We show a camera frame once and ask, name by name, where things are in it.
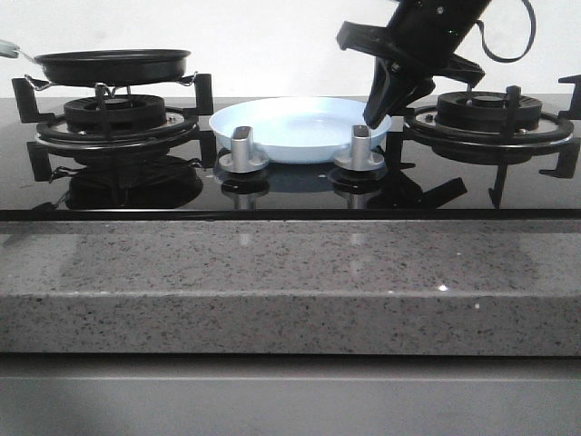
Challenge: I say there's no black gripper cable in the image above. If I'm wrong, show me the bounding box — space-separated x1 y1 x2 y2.
474 0 537 64

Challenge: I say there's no left silver stove knob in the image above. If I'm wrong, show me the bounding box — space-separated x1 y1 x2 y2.
218 126 270 174

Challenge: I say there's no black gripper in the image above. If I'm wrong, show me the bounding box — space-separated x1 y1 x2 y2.
336 21 485 129

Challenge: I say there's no light blue plate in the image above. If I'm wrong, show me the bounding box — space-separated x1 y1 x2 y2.
210 97 366 164

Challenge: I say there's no grey cabinet drawer front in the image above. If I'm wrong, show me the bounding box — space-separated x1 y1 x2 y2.
1 354 580 435

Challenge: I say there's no black frying pan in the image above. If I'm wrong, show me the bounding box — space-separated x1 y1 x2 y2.
0 38 192 87

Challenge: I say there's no right black gas burner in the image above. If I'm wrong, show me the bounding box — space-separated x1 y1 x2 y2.
435 91 542 133

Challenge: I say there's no black gas burner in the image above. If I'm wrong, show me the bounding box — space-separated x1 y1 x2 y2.
64 94 166 134
435 91 542 133

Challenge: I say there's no left black gas burner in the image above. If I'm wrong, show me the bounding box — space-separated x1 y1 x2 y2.
64 94 166 134

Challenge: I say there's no right silver stove knob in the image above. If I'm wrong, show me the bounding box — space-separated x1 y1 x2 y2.
334 125 385 172

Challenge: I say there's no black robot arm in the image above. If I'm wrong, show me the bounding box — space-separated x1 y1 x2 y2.
336 0 488 128

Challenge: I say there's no silver stove knob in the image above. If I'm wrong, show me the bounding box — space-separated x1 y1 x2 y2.
334 125 385 172
218 126 270 174

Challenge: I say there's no wire trivet ring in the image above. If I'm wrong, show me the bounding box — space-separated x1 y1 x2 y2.
24 71 201 98

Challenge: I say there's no black glass cooktop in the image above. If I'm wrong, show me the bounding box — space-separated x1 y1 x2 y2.
1 98 580 222

